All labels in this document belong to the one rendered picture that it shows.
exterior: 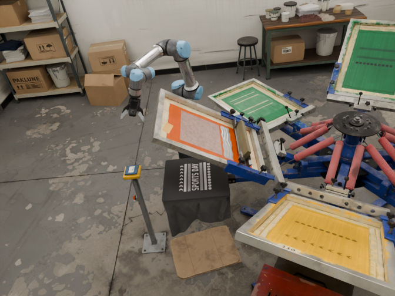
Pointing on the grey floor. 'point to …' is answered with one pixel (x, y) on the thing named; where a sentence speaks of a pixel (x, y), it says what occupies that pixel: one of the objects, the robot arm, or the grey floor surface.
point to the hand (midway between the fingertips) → (132, 121)
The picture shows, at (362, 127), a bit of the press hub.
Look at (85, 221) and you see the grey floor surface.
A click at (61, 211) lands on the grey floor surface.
